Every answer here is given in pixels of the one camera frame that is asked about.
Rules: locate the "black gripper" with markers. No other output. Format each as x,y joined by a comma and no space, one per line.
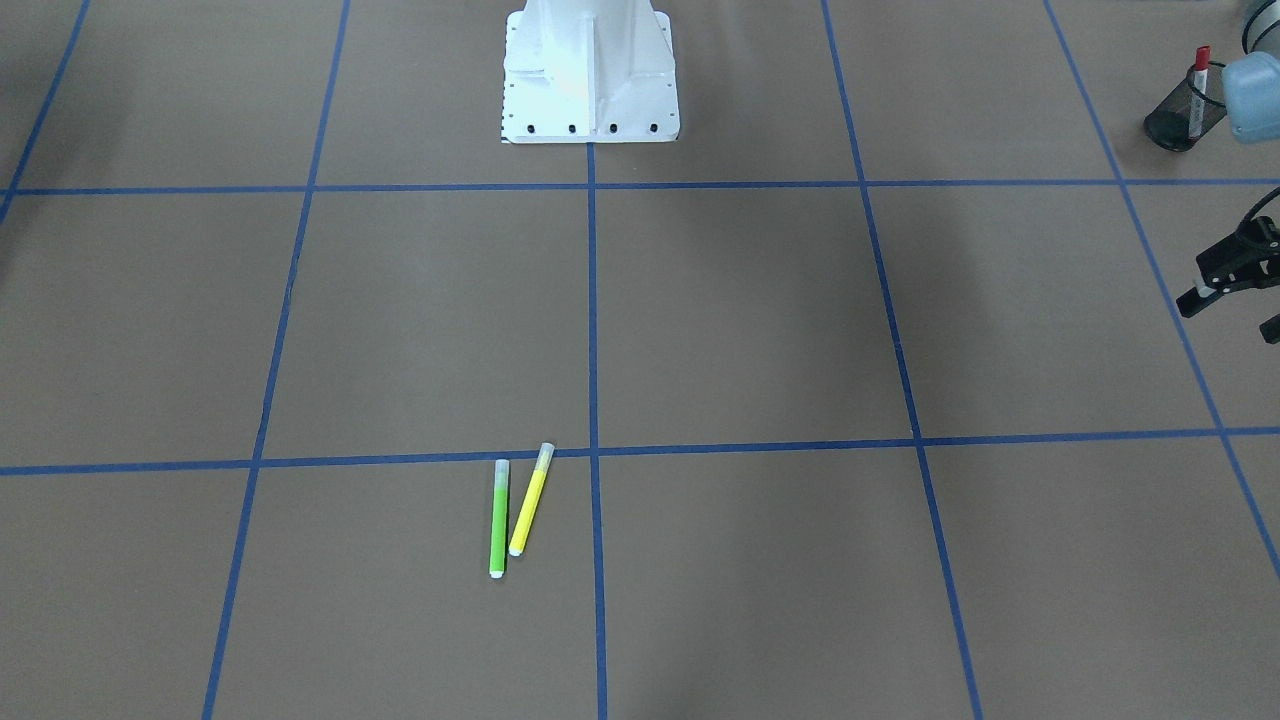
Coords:
1243,262

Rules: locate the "red marker pen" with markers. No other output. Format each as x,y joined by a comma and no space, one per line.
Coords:
1198,82

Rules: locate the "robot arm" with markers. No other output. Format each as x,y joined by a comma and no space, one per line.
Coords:
1251,88

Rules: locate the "black mesh cup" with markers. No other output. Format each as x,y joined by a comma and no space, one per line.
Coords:
1167,124

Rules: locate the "yellow marker pen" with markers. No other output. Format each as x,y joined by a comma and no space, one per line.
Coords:
529,506

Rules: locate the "green marker pen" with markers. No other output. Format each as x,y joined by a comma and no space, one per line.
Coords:
498,546

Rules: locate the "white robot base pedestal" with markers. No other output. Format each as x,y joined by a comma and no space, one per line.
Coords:
589,72

